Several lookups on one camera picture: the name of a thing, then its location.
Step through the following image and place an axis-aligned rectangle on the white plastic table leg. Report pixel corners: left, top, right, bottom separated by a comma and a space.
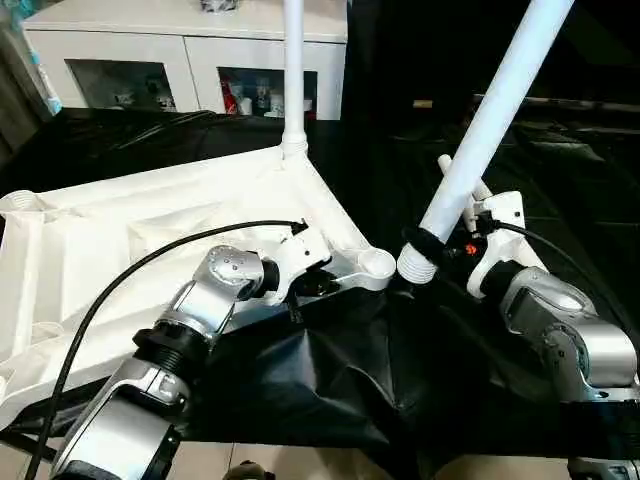
280, 0, 310, 161
470, 178, 495, 205
395, 0, 577, 286
437, 153, 459, 186

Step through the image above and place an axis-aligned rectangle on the white table top frame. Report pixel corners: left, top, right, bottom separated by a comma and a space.
0, 144, 398, 433

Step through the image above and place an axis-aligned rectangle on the black work mat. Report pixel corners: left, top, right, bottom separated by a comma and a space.
0, 105, 640, 471

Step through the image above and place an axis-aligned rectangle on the white glass-door cabinet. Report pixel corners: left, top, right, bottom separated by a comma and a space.
20, 0, 349, 121

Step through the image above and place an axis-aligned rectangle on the grey curtain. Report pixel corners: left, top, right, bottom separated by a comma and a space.
0, 0, 63, 151

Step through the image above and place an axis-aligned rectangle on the black metal rail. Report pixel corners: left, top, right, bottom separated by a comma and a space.
470, 94, 640, 115

